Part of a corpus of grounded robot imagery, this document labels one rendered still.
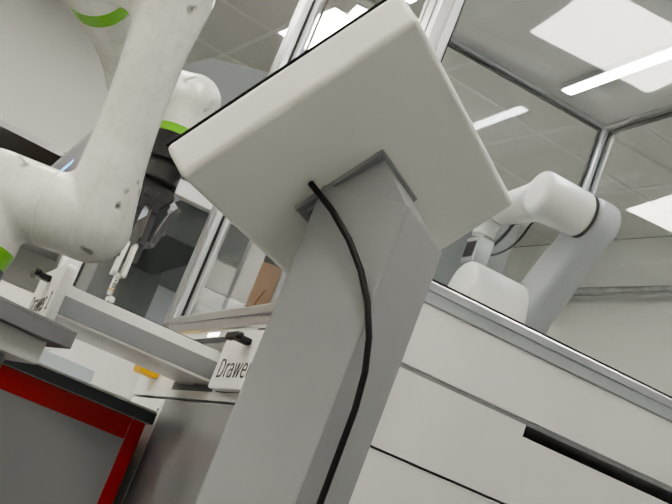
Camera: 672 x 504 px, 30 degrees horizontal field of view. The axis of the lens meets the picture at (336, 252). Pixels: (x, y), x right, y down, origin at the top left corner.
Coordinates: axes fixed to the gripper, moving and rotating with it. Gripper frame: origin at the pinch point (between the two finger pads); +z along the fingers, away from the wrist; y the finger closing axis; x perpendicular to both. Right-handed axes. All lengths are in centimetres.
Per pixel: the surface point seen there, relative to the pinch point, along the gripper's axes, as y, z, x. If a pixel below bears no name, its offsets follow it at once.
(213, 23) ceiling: -52, -181, -340
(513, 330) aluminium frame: -57, -8, 51
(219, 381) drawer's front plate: -21.2, 16.2, 19.3
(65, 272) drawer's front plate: 10.7, 8.3, 10.7
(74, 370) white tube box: -4.5, 21.1, -28.1
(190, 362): -17.5, 14.0, 9.1
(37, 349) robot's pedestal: 13.6, 25.0, 39.3
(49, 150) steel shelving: -10, -96, -373
